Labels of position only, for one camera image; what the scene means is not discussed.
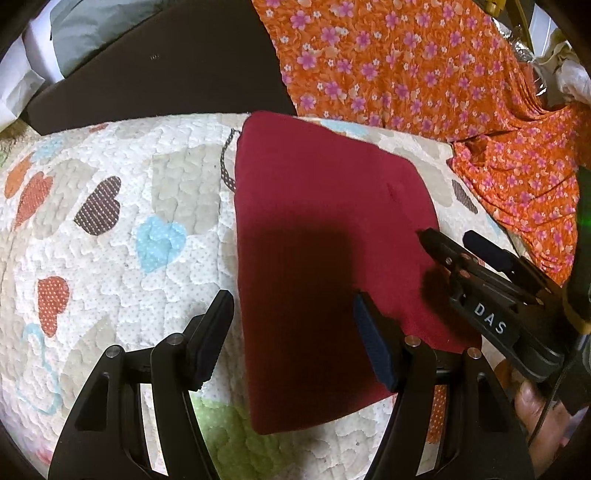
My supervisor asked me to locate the dark red garment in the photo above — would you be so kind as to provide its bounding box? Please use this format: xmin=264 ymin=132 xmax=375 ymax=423
xmin=235 ymin=112 xmax=481 ymax=434

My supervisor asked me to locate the person's right hand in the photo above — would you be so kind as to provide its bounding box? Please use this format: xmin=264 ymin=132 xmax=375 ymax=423
xmin=494 ymin=359 xmax=583 ymax=478

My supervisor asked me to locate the orange floral fabric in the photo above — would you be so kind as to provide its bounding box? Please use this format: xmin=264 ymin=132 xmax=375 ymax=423
xmin=254 ymin=0 xmax=590 ymax=284

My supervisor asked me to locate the heart patterned quilted mat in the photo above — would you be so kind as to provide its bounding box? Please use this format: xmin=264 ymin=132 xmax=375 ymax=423
xmin=1 ymin=113 xmax=517 ymax=479

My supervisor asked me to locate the dark brown cushion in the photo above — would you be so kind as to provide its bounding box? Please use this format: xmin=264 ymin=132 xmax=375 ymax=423
xmin=24 ymin=1 xmax=296 ymax=134

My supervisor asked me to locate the white paper bag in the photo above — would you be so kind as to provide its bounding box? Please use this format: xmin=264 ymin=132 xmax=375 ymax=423
xmin=1 ymin=0 xmax=63 ymax=129

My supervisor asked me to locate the grey pouch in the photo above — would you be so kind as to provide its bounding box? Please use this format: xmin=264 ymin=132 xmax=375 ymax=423
xmin=50 ymin=0 xmax=174 ymax=77

